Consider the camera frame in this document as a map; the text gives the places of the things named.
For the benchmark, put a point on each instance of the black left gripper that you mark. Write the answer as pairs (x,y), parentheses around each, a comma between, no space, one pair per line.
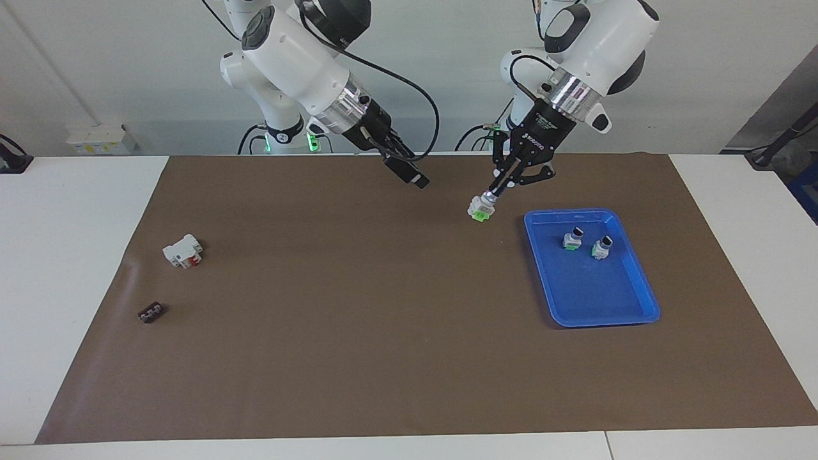
(543,131)

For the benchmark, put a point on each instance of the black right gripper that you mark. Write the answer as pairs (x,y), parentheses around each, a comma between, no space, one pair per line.
(377,131)

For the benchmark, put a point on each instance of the selector switch with black knob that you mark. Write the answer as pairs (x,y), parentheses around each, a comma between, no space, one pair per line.
(602,249)
(482,207)
(572,239)

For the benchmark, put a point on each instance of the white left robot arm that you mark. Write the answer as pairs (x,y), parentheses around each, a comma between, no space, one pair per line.
(601,38)

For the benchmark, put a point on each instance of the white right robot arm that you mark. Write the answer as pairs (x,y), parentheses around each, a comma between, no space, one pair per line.
(287,57)

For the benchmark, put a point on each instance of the blue plastic tray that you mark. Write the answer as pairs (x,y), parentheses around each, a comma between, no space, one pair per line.
(594,294)

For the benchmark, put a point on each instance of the brown table mat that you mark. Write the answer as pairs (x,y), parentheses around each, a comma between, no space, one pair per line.
(383,319)

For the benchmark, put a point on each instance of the white circuit breaker red lever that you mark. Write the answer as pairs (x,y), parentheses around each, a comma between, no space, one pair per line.
(182,251)

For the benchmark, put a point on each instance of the black stand pole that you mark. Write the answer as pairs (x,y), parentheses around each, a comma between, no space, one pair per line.
(789,131)

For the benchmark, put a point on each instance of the blue crate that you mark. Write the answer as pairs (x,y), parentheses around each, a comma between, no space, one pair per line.
(808,198)

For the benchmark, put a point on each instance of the small black terminal block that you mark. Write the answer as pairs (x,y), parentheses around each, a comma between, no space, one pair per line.
(151,312)

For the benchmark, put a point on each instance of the white power strip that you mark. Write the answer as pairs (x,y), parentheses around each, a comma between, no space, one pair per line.
(96,137)

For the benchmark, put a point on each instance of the black table clamp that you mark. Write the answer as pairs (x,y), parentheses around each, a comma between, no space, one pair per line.
(13,160)

